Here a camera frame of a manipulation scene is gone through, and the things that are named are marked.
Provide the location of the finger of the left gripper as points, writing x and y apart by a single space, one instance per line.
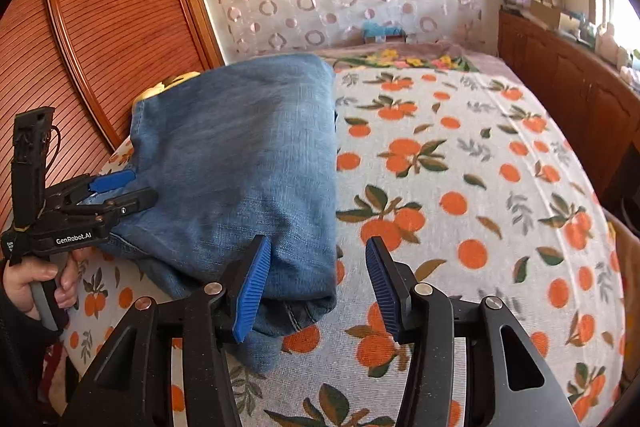
109 182
127 204

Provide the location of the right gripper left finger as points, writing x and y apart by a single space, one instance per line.
129 381

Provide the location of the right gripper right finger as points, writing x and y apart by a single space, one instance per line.
507 381

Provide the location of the blue denim jeans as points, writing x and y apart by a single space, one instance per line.
235 152

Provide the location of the person's left hand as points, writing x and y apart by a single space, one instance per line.
17 281

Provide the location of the yellow Pikachu plush toy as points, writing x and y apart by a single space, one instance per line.
165 85

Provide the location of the orange print bed quilt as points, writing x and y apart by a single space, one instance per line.
469 183

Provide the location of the wooden louvered wardrobe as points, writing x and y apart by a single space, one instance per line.
89 60

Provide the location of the long wooden side cabinet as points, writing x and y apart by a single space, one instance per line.
595 109

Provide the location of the cardboard box with blue cloth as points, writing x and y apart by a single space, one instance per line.
372 32

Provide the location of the floral pink blanket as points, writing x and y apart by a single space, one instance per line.
442 55

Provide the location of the pink white jug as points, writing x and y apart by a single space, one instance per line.
606 46

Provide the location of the open cardboard box on cabinet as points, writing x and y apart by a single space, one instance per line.
547 15

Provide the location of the window with wooden frame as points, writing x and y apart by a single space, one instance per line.
622 16

